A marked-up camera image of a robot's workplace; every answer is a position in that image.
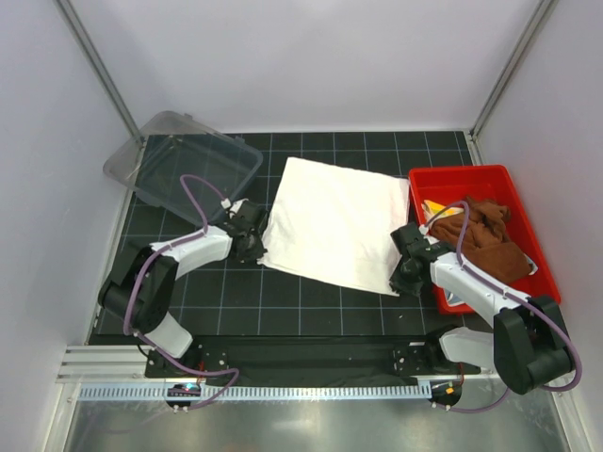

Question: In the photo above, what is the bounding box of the blue white cloth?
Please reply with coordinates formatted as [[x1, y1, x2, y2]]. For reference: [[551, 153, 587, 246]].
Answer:
[[444, 255, 539, 307]]

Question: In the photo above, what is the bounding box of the right aluminium frame post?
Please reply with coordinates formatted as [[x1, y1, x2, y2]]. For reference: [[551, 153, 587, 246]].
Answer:
[[469, 0, 558, 141]]

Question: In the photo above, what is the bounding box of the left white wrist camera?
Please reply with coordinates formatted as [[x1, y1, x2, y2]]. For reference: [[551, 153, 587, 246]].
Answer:
[[228, 199, 249, 213]]

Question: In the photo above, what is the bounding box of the aluminium frame post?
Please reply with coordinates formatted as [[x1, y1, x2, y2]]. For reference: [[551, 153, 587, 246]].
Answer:
[[469, 0, 558, 141], [54, 0, 142, 144]]

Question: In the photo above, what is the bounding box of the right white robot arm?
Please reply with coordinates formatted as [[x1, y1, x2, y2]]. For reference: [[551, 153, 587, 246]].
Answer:
[[389, 222, 579, 395]]

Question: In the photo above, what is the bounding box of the red plastic bin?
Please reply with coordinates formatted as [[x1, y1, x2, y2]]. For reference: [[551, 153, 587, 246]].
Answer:
[[409, 165, 561, 302]]

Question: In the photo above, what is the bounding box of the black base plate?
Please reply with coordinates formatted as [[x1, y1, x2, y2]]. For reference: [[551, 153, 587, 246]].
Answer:
[[143, 334, 481, 380]]

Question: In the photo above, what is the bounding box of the left aluminium frame post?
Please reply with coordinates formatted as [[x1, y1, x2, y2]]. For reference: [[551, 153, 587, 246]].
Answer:
[[54, 0, 142, 144]]

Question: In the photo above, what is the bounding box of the aluminium rail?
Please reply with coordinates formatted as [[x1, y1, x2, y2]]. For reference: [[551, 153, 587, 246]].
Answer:
[[57, 346, 147, 383]]

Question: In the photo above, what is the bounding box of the brown towel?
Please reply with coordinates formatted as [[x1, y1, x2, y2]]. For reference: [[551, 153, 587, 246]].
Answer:
[[431, 195, 533, 284]]

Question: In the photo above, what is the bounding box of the white towel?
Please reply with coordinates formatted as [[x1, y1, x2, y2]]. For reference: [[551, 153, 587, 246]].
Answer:
[[259, 157, 410, 296]]

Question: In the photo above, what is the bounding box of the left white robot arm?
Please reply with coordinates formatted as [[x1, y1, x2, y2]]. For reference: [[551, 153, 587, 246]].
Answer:
[[98, 199, 269, 377]]

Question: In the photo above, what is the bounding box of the colourful patterned cloth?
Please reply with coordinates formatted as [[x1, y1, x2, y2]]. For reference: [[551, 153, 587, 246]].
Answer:
[[422, 200, 464, 222]]

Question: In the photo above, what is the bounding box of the slotted cable duct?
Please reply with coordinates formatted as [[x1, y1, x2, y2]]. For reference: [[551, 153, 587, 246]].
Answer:
[[77, 381, 432, 402]]

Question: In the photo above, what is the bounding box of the clear plastic container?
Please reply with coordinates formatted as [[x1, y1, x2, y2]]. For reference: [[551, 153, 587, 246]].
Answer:
[[103, 111, 263, 226]]

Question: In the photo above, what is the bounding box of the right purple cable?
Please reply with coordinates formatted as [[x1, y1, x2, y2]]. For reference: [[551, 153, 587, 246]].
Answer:
[[418, 201, 583, 415]]

